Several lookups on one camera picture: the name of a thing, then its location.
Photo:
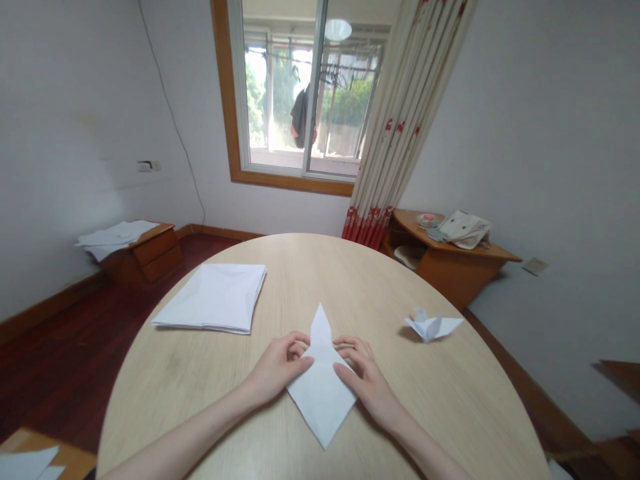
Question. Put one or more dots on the wooden corner cabinet with bag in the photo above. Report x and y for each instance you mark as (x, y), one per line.
(450, 265)

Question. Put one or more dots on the stack of white paper sheets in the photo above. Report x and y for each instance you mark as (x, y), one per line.
(212, 300)

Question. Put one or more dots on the beige wall socket plate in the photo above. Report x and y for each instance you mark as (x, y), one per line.
(535, 266)

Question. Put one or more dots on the person's left hand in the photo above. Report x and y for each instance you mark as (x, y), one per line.
(272, 367)

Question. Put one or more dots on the cream curtain with red print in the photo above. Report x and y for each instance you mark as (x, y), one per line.
(400, 125)

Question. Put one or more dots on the wooden stool with white papers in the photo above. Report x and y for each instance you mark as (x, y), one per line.
(35, 457)

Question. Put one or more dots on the wooden bedside cabinet with papers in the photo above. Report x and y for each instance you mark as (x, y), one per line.
(145, 250)

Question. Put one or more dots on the wooden framed window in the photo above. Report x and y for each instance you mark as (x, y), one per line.
(300, 100)

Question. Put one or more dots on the white kite-shaped paper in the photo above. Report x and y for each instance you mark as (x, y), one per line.
(322, 400)

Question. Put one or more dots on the person's right hand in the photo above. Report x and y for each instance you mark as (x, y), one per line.
(370, 380)

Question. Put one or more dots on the white origami paper crane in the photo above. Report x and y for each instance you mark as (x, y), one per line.
(430, 327)

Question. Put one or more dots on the white wall socket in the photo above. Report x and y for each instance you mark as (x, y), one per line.
(149, 166)

